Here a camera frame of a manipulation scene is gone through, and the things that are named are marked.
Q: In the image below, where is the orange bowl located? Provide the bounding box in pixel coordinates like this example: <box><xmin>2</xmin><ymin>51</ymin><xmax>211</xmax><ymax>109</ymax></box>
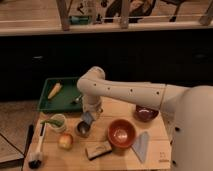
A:
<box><xmin>107</xmin><ymin>119</ymin><xmax>136</xmax><ymax>149</ymax></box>

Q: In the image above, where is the yellow corn cob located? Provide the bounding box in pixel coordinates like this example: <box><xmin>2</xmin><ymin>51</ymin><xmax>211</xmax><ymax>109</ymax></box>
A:
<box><xmin>48</xmin><ymin>83</ymin><xmax>62</xmax><ymax>99</ymax></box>

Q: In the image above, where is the wooden shelf frame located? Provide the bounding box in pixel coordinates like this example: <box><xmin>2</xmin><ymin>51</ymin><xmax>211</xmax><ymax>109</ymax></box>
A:
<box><xmin>0</xmin><ymin>0</ymin><xmax>213</xmax><ymax>36</ymax></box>

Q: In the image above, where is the metal cup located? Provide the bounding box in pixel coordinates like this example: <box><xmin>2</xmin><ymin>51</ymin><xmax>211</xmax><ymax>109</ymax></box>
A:
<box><xmin>75</xmin><ymin>121</ymin><xmax>91</xmax><ymax>138</ymax></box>

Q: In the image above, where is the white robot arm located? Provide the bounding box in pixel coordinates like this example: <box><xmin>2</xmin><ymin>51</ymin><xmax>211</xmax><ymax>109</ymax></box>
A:
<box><xmin>77</xmin><ymin>66</ymin><xmax>213</xmax><ymax>171</ymax></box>

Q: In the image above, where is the dark purple bowl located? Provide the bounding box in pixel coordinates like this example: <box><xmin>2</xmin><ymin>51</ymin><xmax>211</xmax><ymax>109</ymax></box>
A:
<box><xmin>134</xmin><ymin>106</ymin><xmax>158</xmax><ymax>122</ymax></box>

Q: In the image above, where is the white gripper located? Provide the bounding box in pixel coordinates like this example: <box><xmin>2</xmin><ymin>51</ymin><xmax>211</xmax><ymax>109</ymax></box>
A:
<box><xmin>82</xmin><ymin>94</ymin><xmax>103</xmax><ymax>120</ymax></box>

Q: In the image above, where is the green bottle on shelf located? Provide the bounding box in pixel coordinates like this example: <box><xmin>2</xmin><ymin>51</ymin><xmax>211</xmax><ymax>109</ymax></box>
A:
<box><xmin>69</xmin><ymin>16</ymin><xmax>90</xmax><ymax>25</ymax></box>

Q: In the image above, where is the green plastic tray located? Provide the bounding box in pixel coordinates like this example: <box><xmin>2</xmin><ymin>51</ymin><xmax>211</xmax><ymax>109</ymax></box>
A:
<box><xmin>38</xmin><ymin>77</ymin><xmax>82</xmax><ymax>113</ymax></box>

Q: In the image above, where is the grey folded cloth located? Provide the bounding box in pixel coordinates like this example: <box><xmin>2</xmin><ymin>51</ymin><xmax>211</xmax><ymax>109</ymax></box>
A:
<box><xmin>132</xmin><ymin>131</ymin><xmax>149</xmax><ymax>163</ymax></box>

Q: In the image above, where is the green vegetable in mug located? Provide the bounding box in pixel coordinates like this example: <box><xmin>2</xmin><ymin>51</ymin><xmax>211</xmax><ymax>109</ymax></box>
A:
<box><xmin>41</xmin><ymin>119</ymin><xmax>63</xmax><ymax>127</ymax></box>

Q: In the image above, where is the wooden block eraser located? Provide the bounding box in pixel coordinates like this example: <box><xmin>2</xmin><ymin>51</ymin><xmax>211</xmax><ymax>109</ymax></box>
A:
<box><xmin>85</xmin><ymin>141</ymin><xmax>112</xmax><ymax>160</ymax></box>

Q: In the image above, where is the white mug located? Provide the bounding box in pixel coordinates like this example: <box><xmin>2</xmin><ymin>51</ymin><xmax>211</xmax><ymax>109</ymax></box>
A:
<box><xmin>50</xmin><ymin>114</ymin><xmax>67</xmax><ymax>133</ymax></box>

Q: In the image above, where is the apple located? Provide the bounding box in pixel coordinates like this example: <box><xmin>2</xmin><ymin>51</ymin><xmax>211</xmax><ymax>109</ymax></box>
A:
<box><xmin>58</xmin><ymin>133</ymin><xmax>73</xmax><ymax>150</ymax></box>

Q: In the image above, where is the blue sponge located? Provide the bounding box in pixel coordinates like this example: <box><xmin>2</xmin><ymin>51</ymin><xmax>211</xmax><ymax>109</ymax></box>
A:
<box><xmin>82</xmin><ymin>112</ymin><xmax>94</xmax><ymax>125</ymax></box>

